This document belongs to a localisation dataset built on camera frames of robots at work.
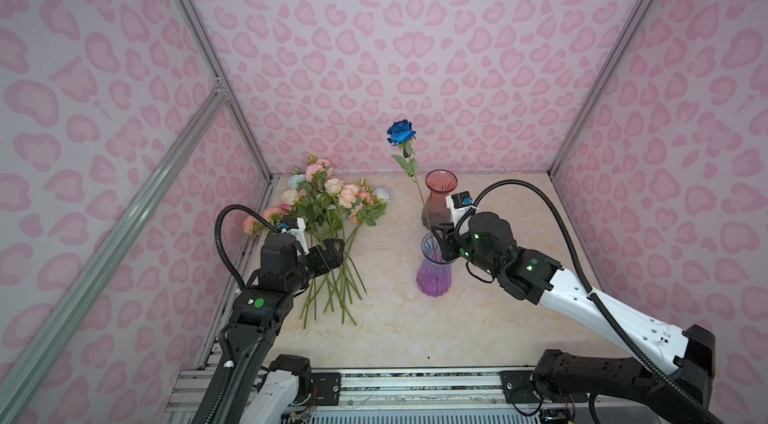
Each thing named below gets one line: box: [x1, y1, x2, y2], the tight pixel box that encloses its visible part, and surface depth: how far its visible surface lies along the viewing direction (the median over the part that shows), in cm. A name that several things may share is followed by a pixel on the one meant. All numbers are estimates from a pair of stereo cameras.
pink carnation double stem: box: [305, 156, 334, 183], surface depth 109 cm
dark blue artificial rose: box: [387, 119, 430, 227], surface depth 73 cm
